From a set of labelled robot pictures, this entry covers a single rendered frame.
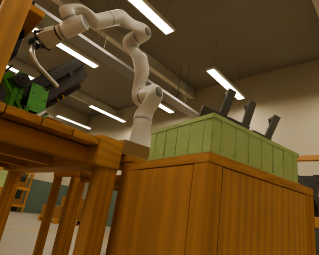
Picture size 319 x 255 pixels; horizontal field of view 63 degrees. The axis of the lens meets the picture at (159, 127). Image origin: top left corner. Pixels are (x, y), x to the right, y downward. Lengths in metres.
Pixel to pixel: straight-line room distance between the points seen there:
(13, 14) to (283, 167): 1.32
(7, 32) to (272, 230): 1.26
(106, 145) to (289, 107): 5.97
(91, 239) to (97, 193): 0.20
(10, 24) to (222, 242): 1.12
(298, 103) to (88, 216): 6.12
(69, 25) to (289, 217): 1.37
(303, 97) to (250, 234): 6.07
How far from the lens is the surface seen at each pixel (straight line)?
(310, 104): 6.81
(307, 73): 7.21
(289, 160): 1.38
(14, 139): 1.21
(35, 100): 1.86
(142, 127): 1.59
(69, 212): 1.89
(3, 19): 1.25
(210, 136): 0.96
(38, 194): 11.63
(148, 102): 1.62
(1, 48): 1.20
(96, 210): 1.27
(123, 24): 1.76
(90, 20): 1.62
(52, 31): 1.56
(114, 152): 1.31
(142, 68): 1.71
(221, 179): 0.89
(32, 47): 1.60
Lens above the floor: 0.56
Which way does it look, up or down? 19 degrees up
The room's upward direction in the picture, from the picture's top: 9 degrees clockwise
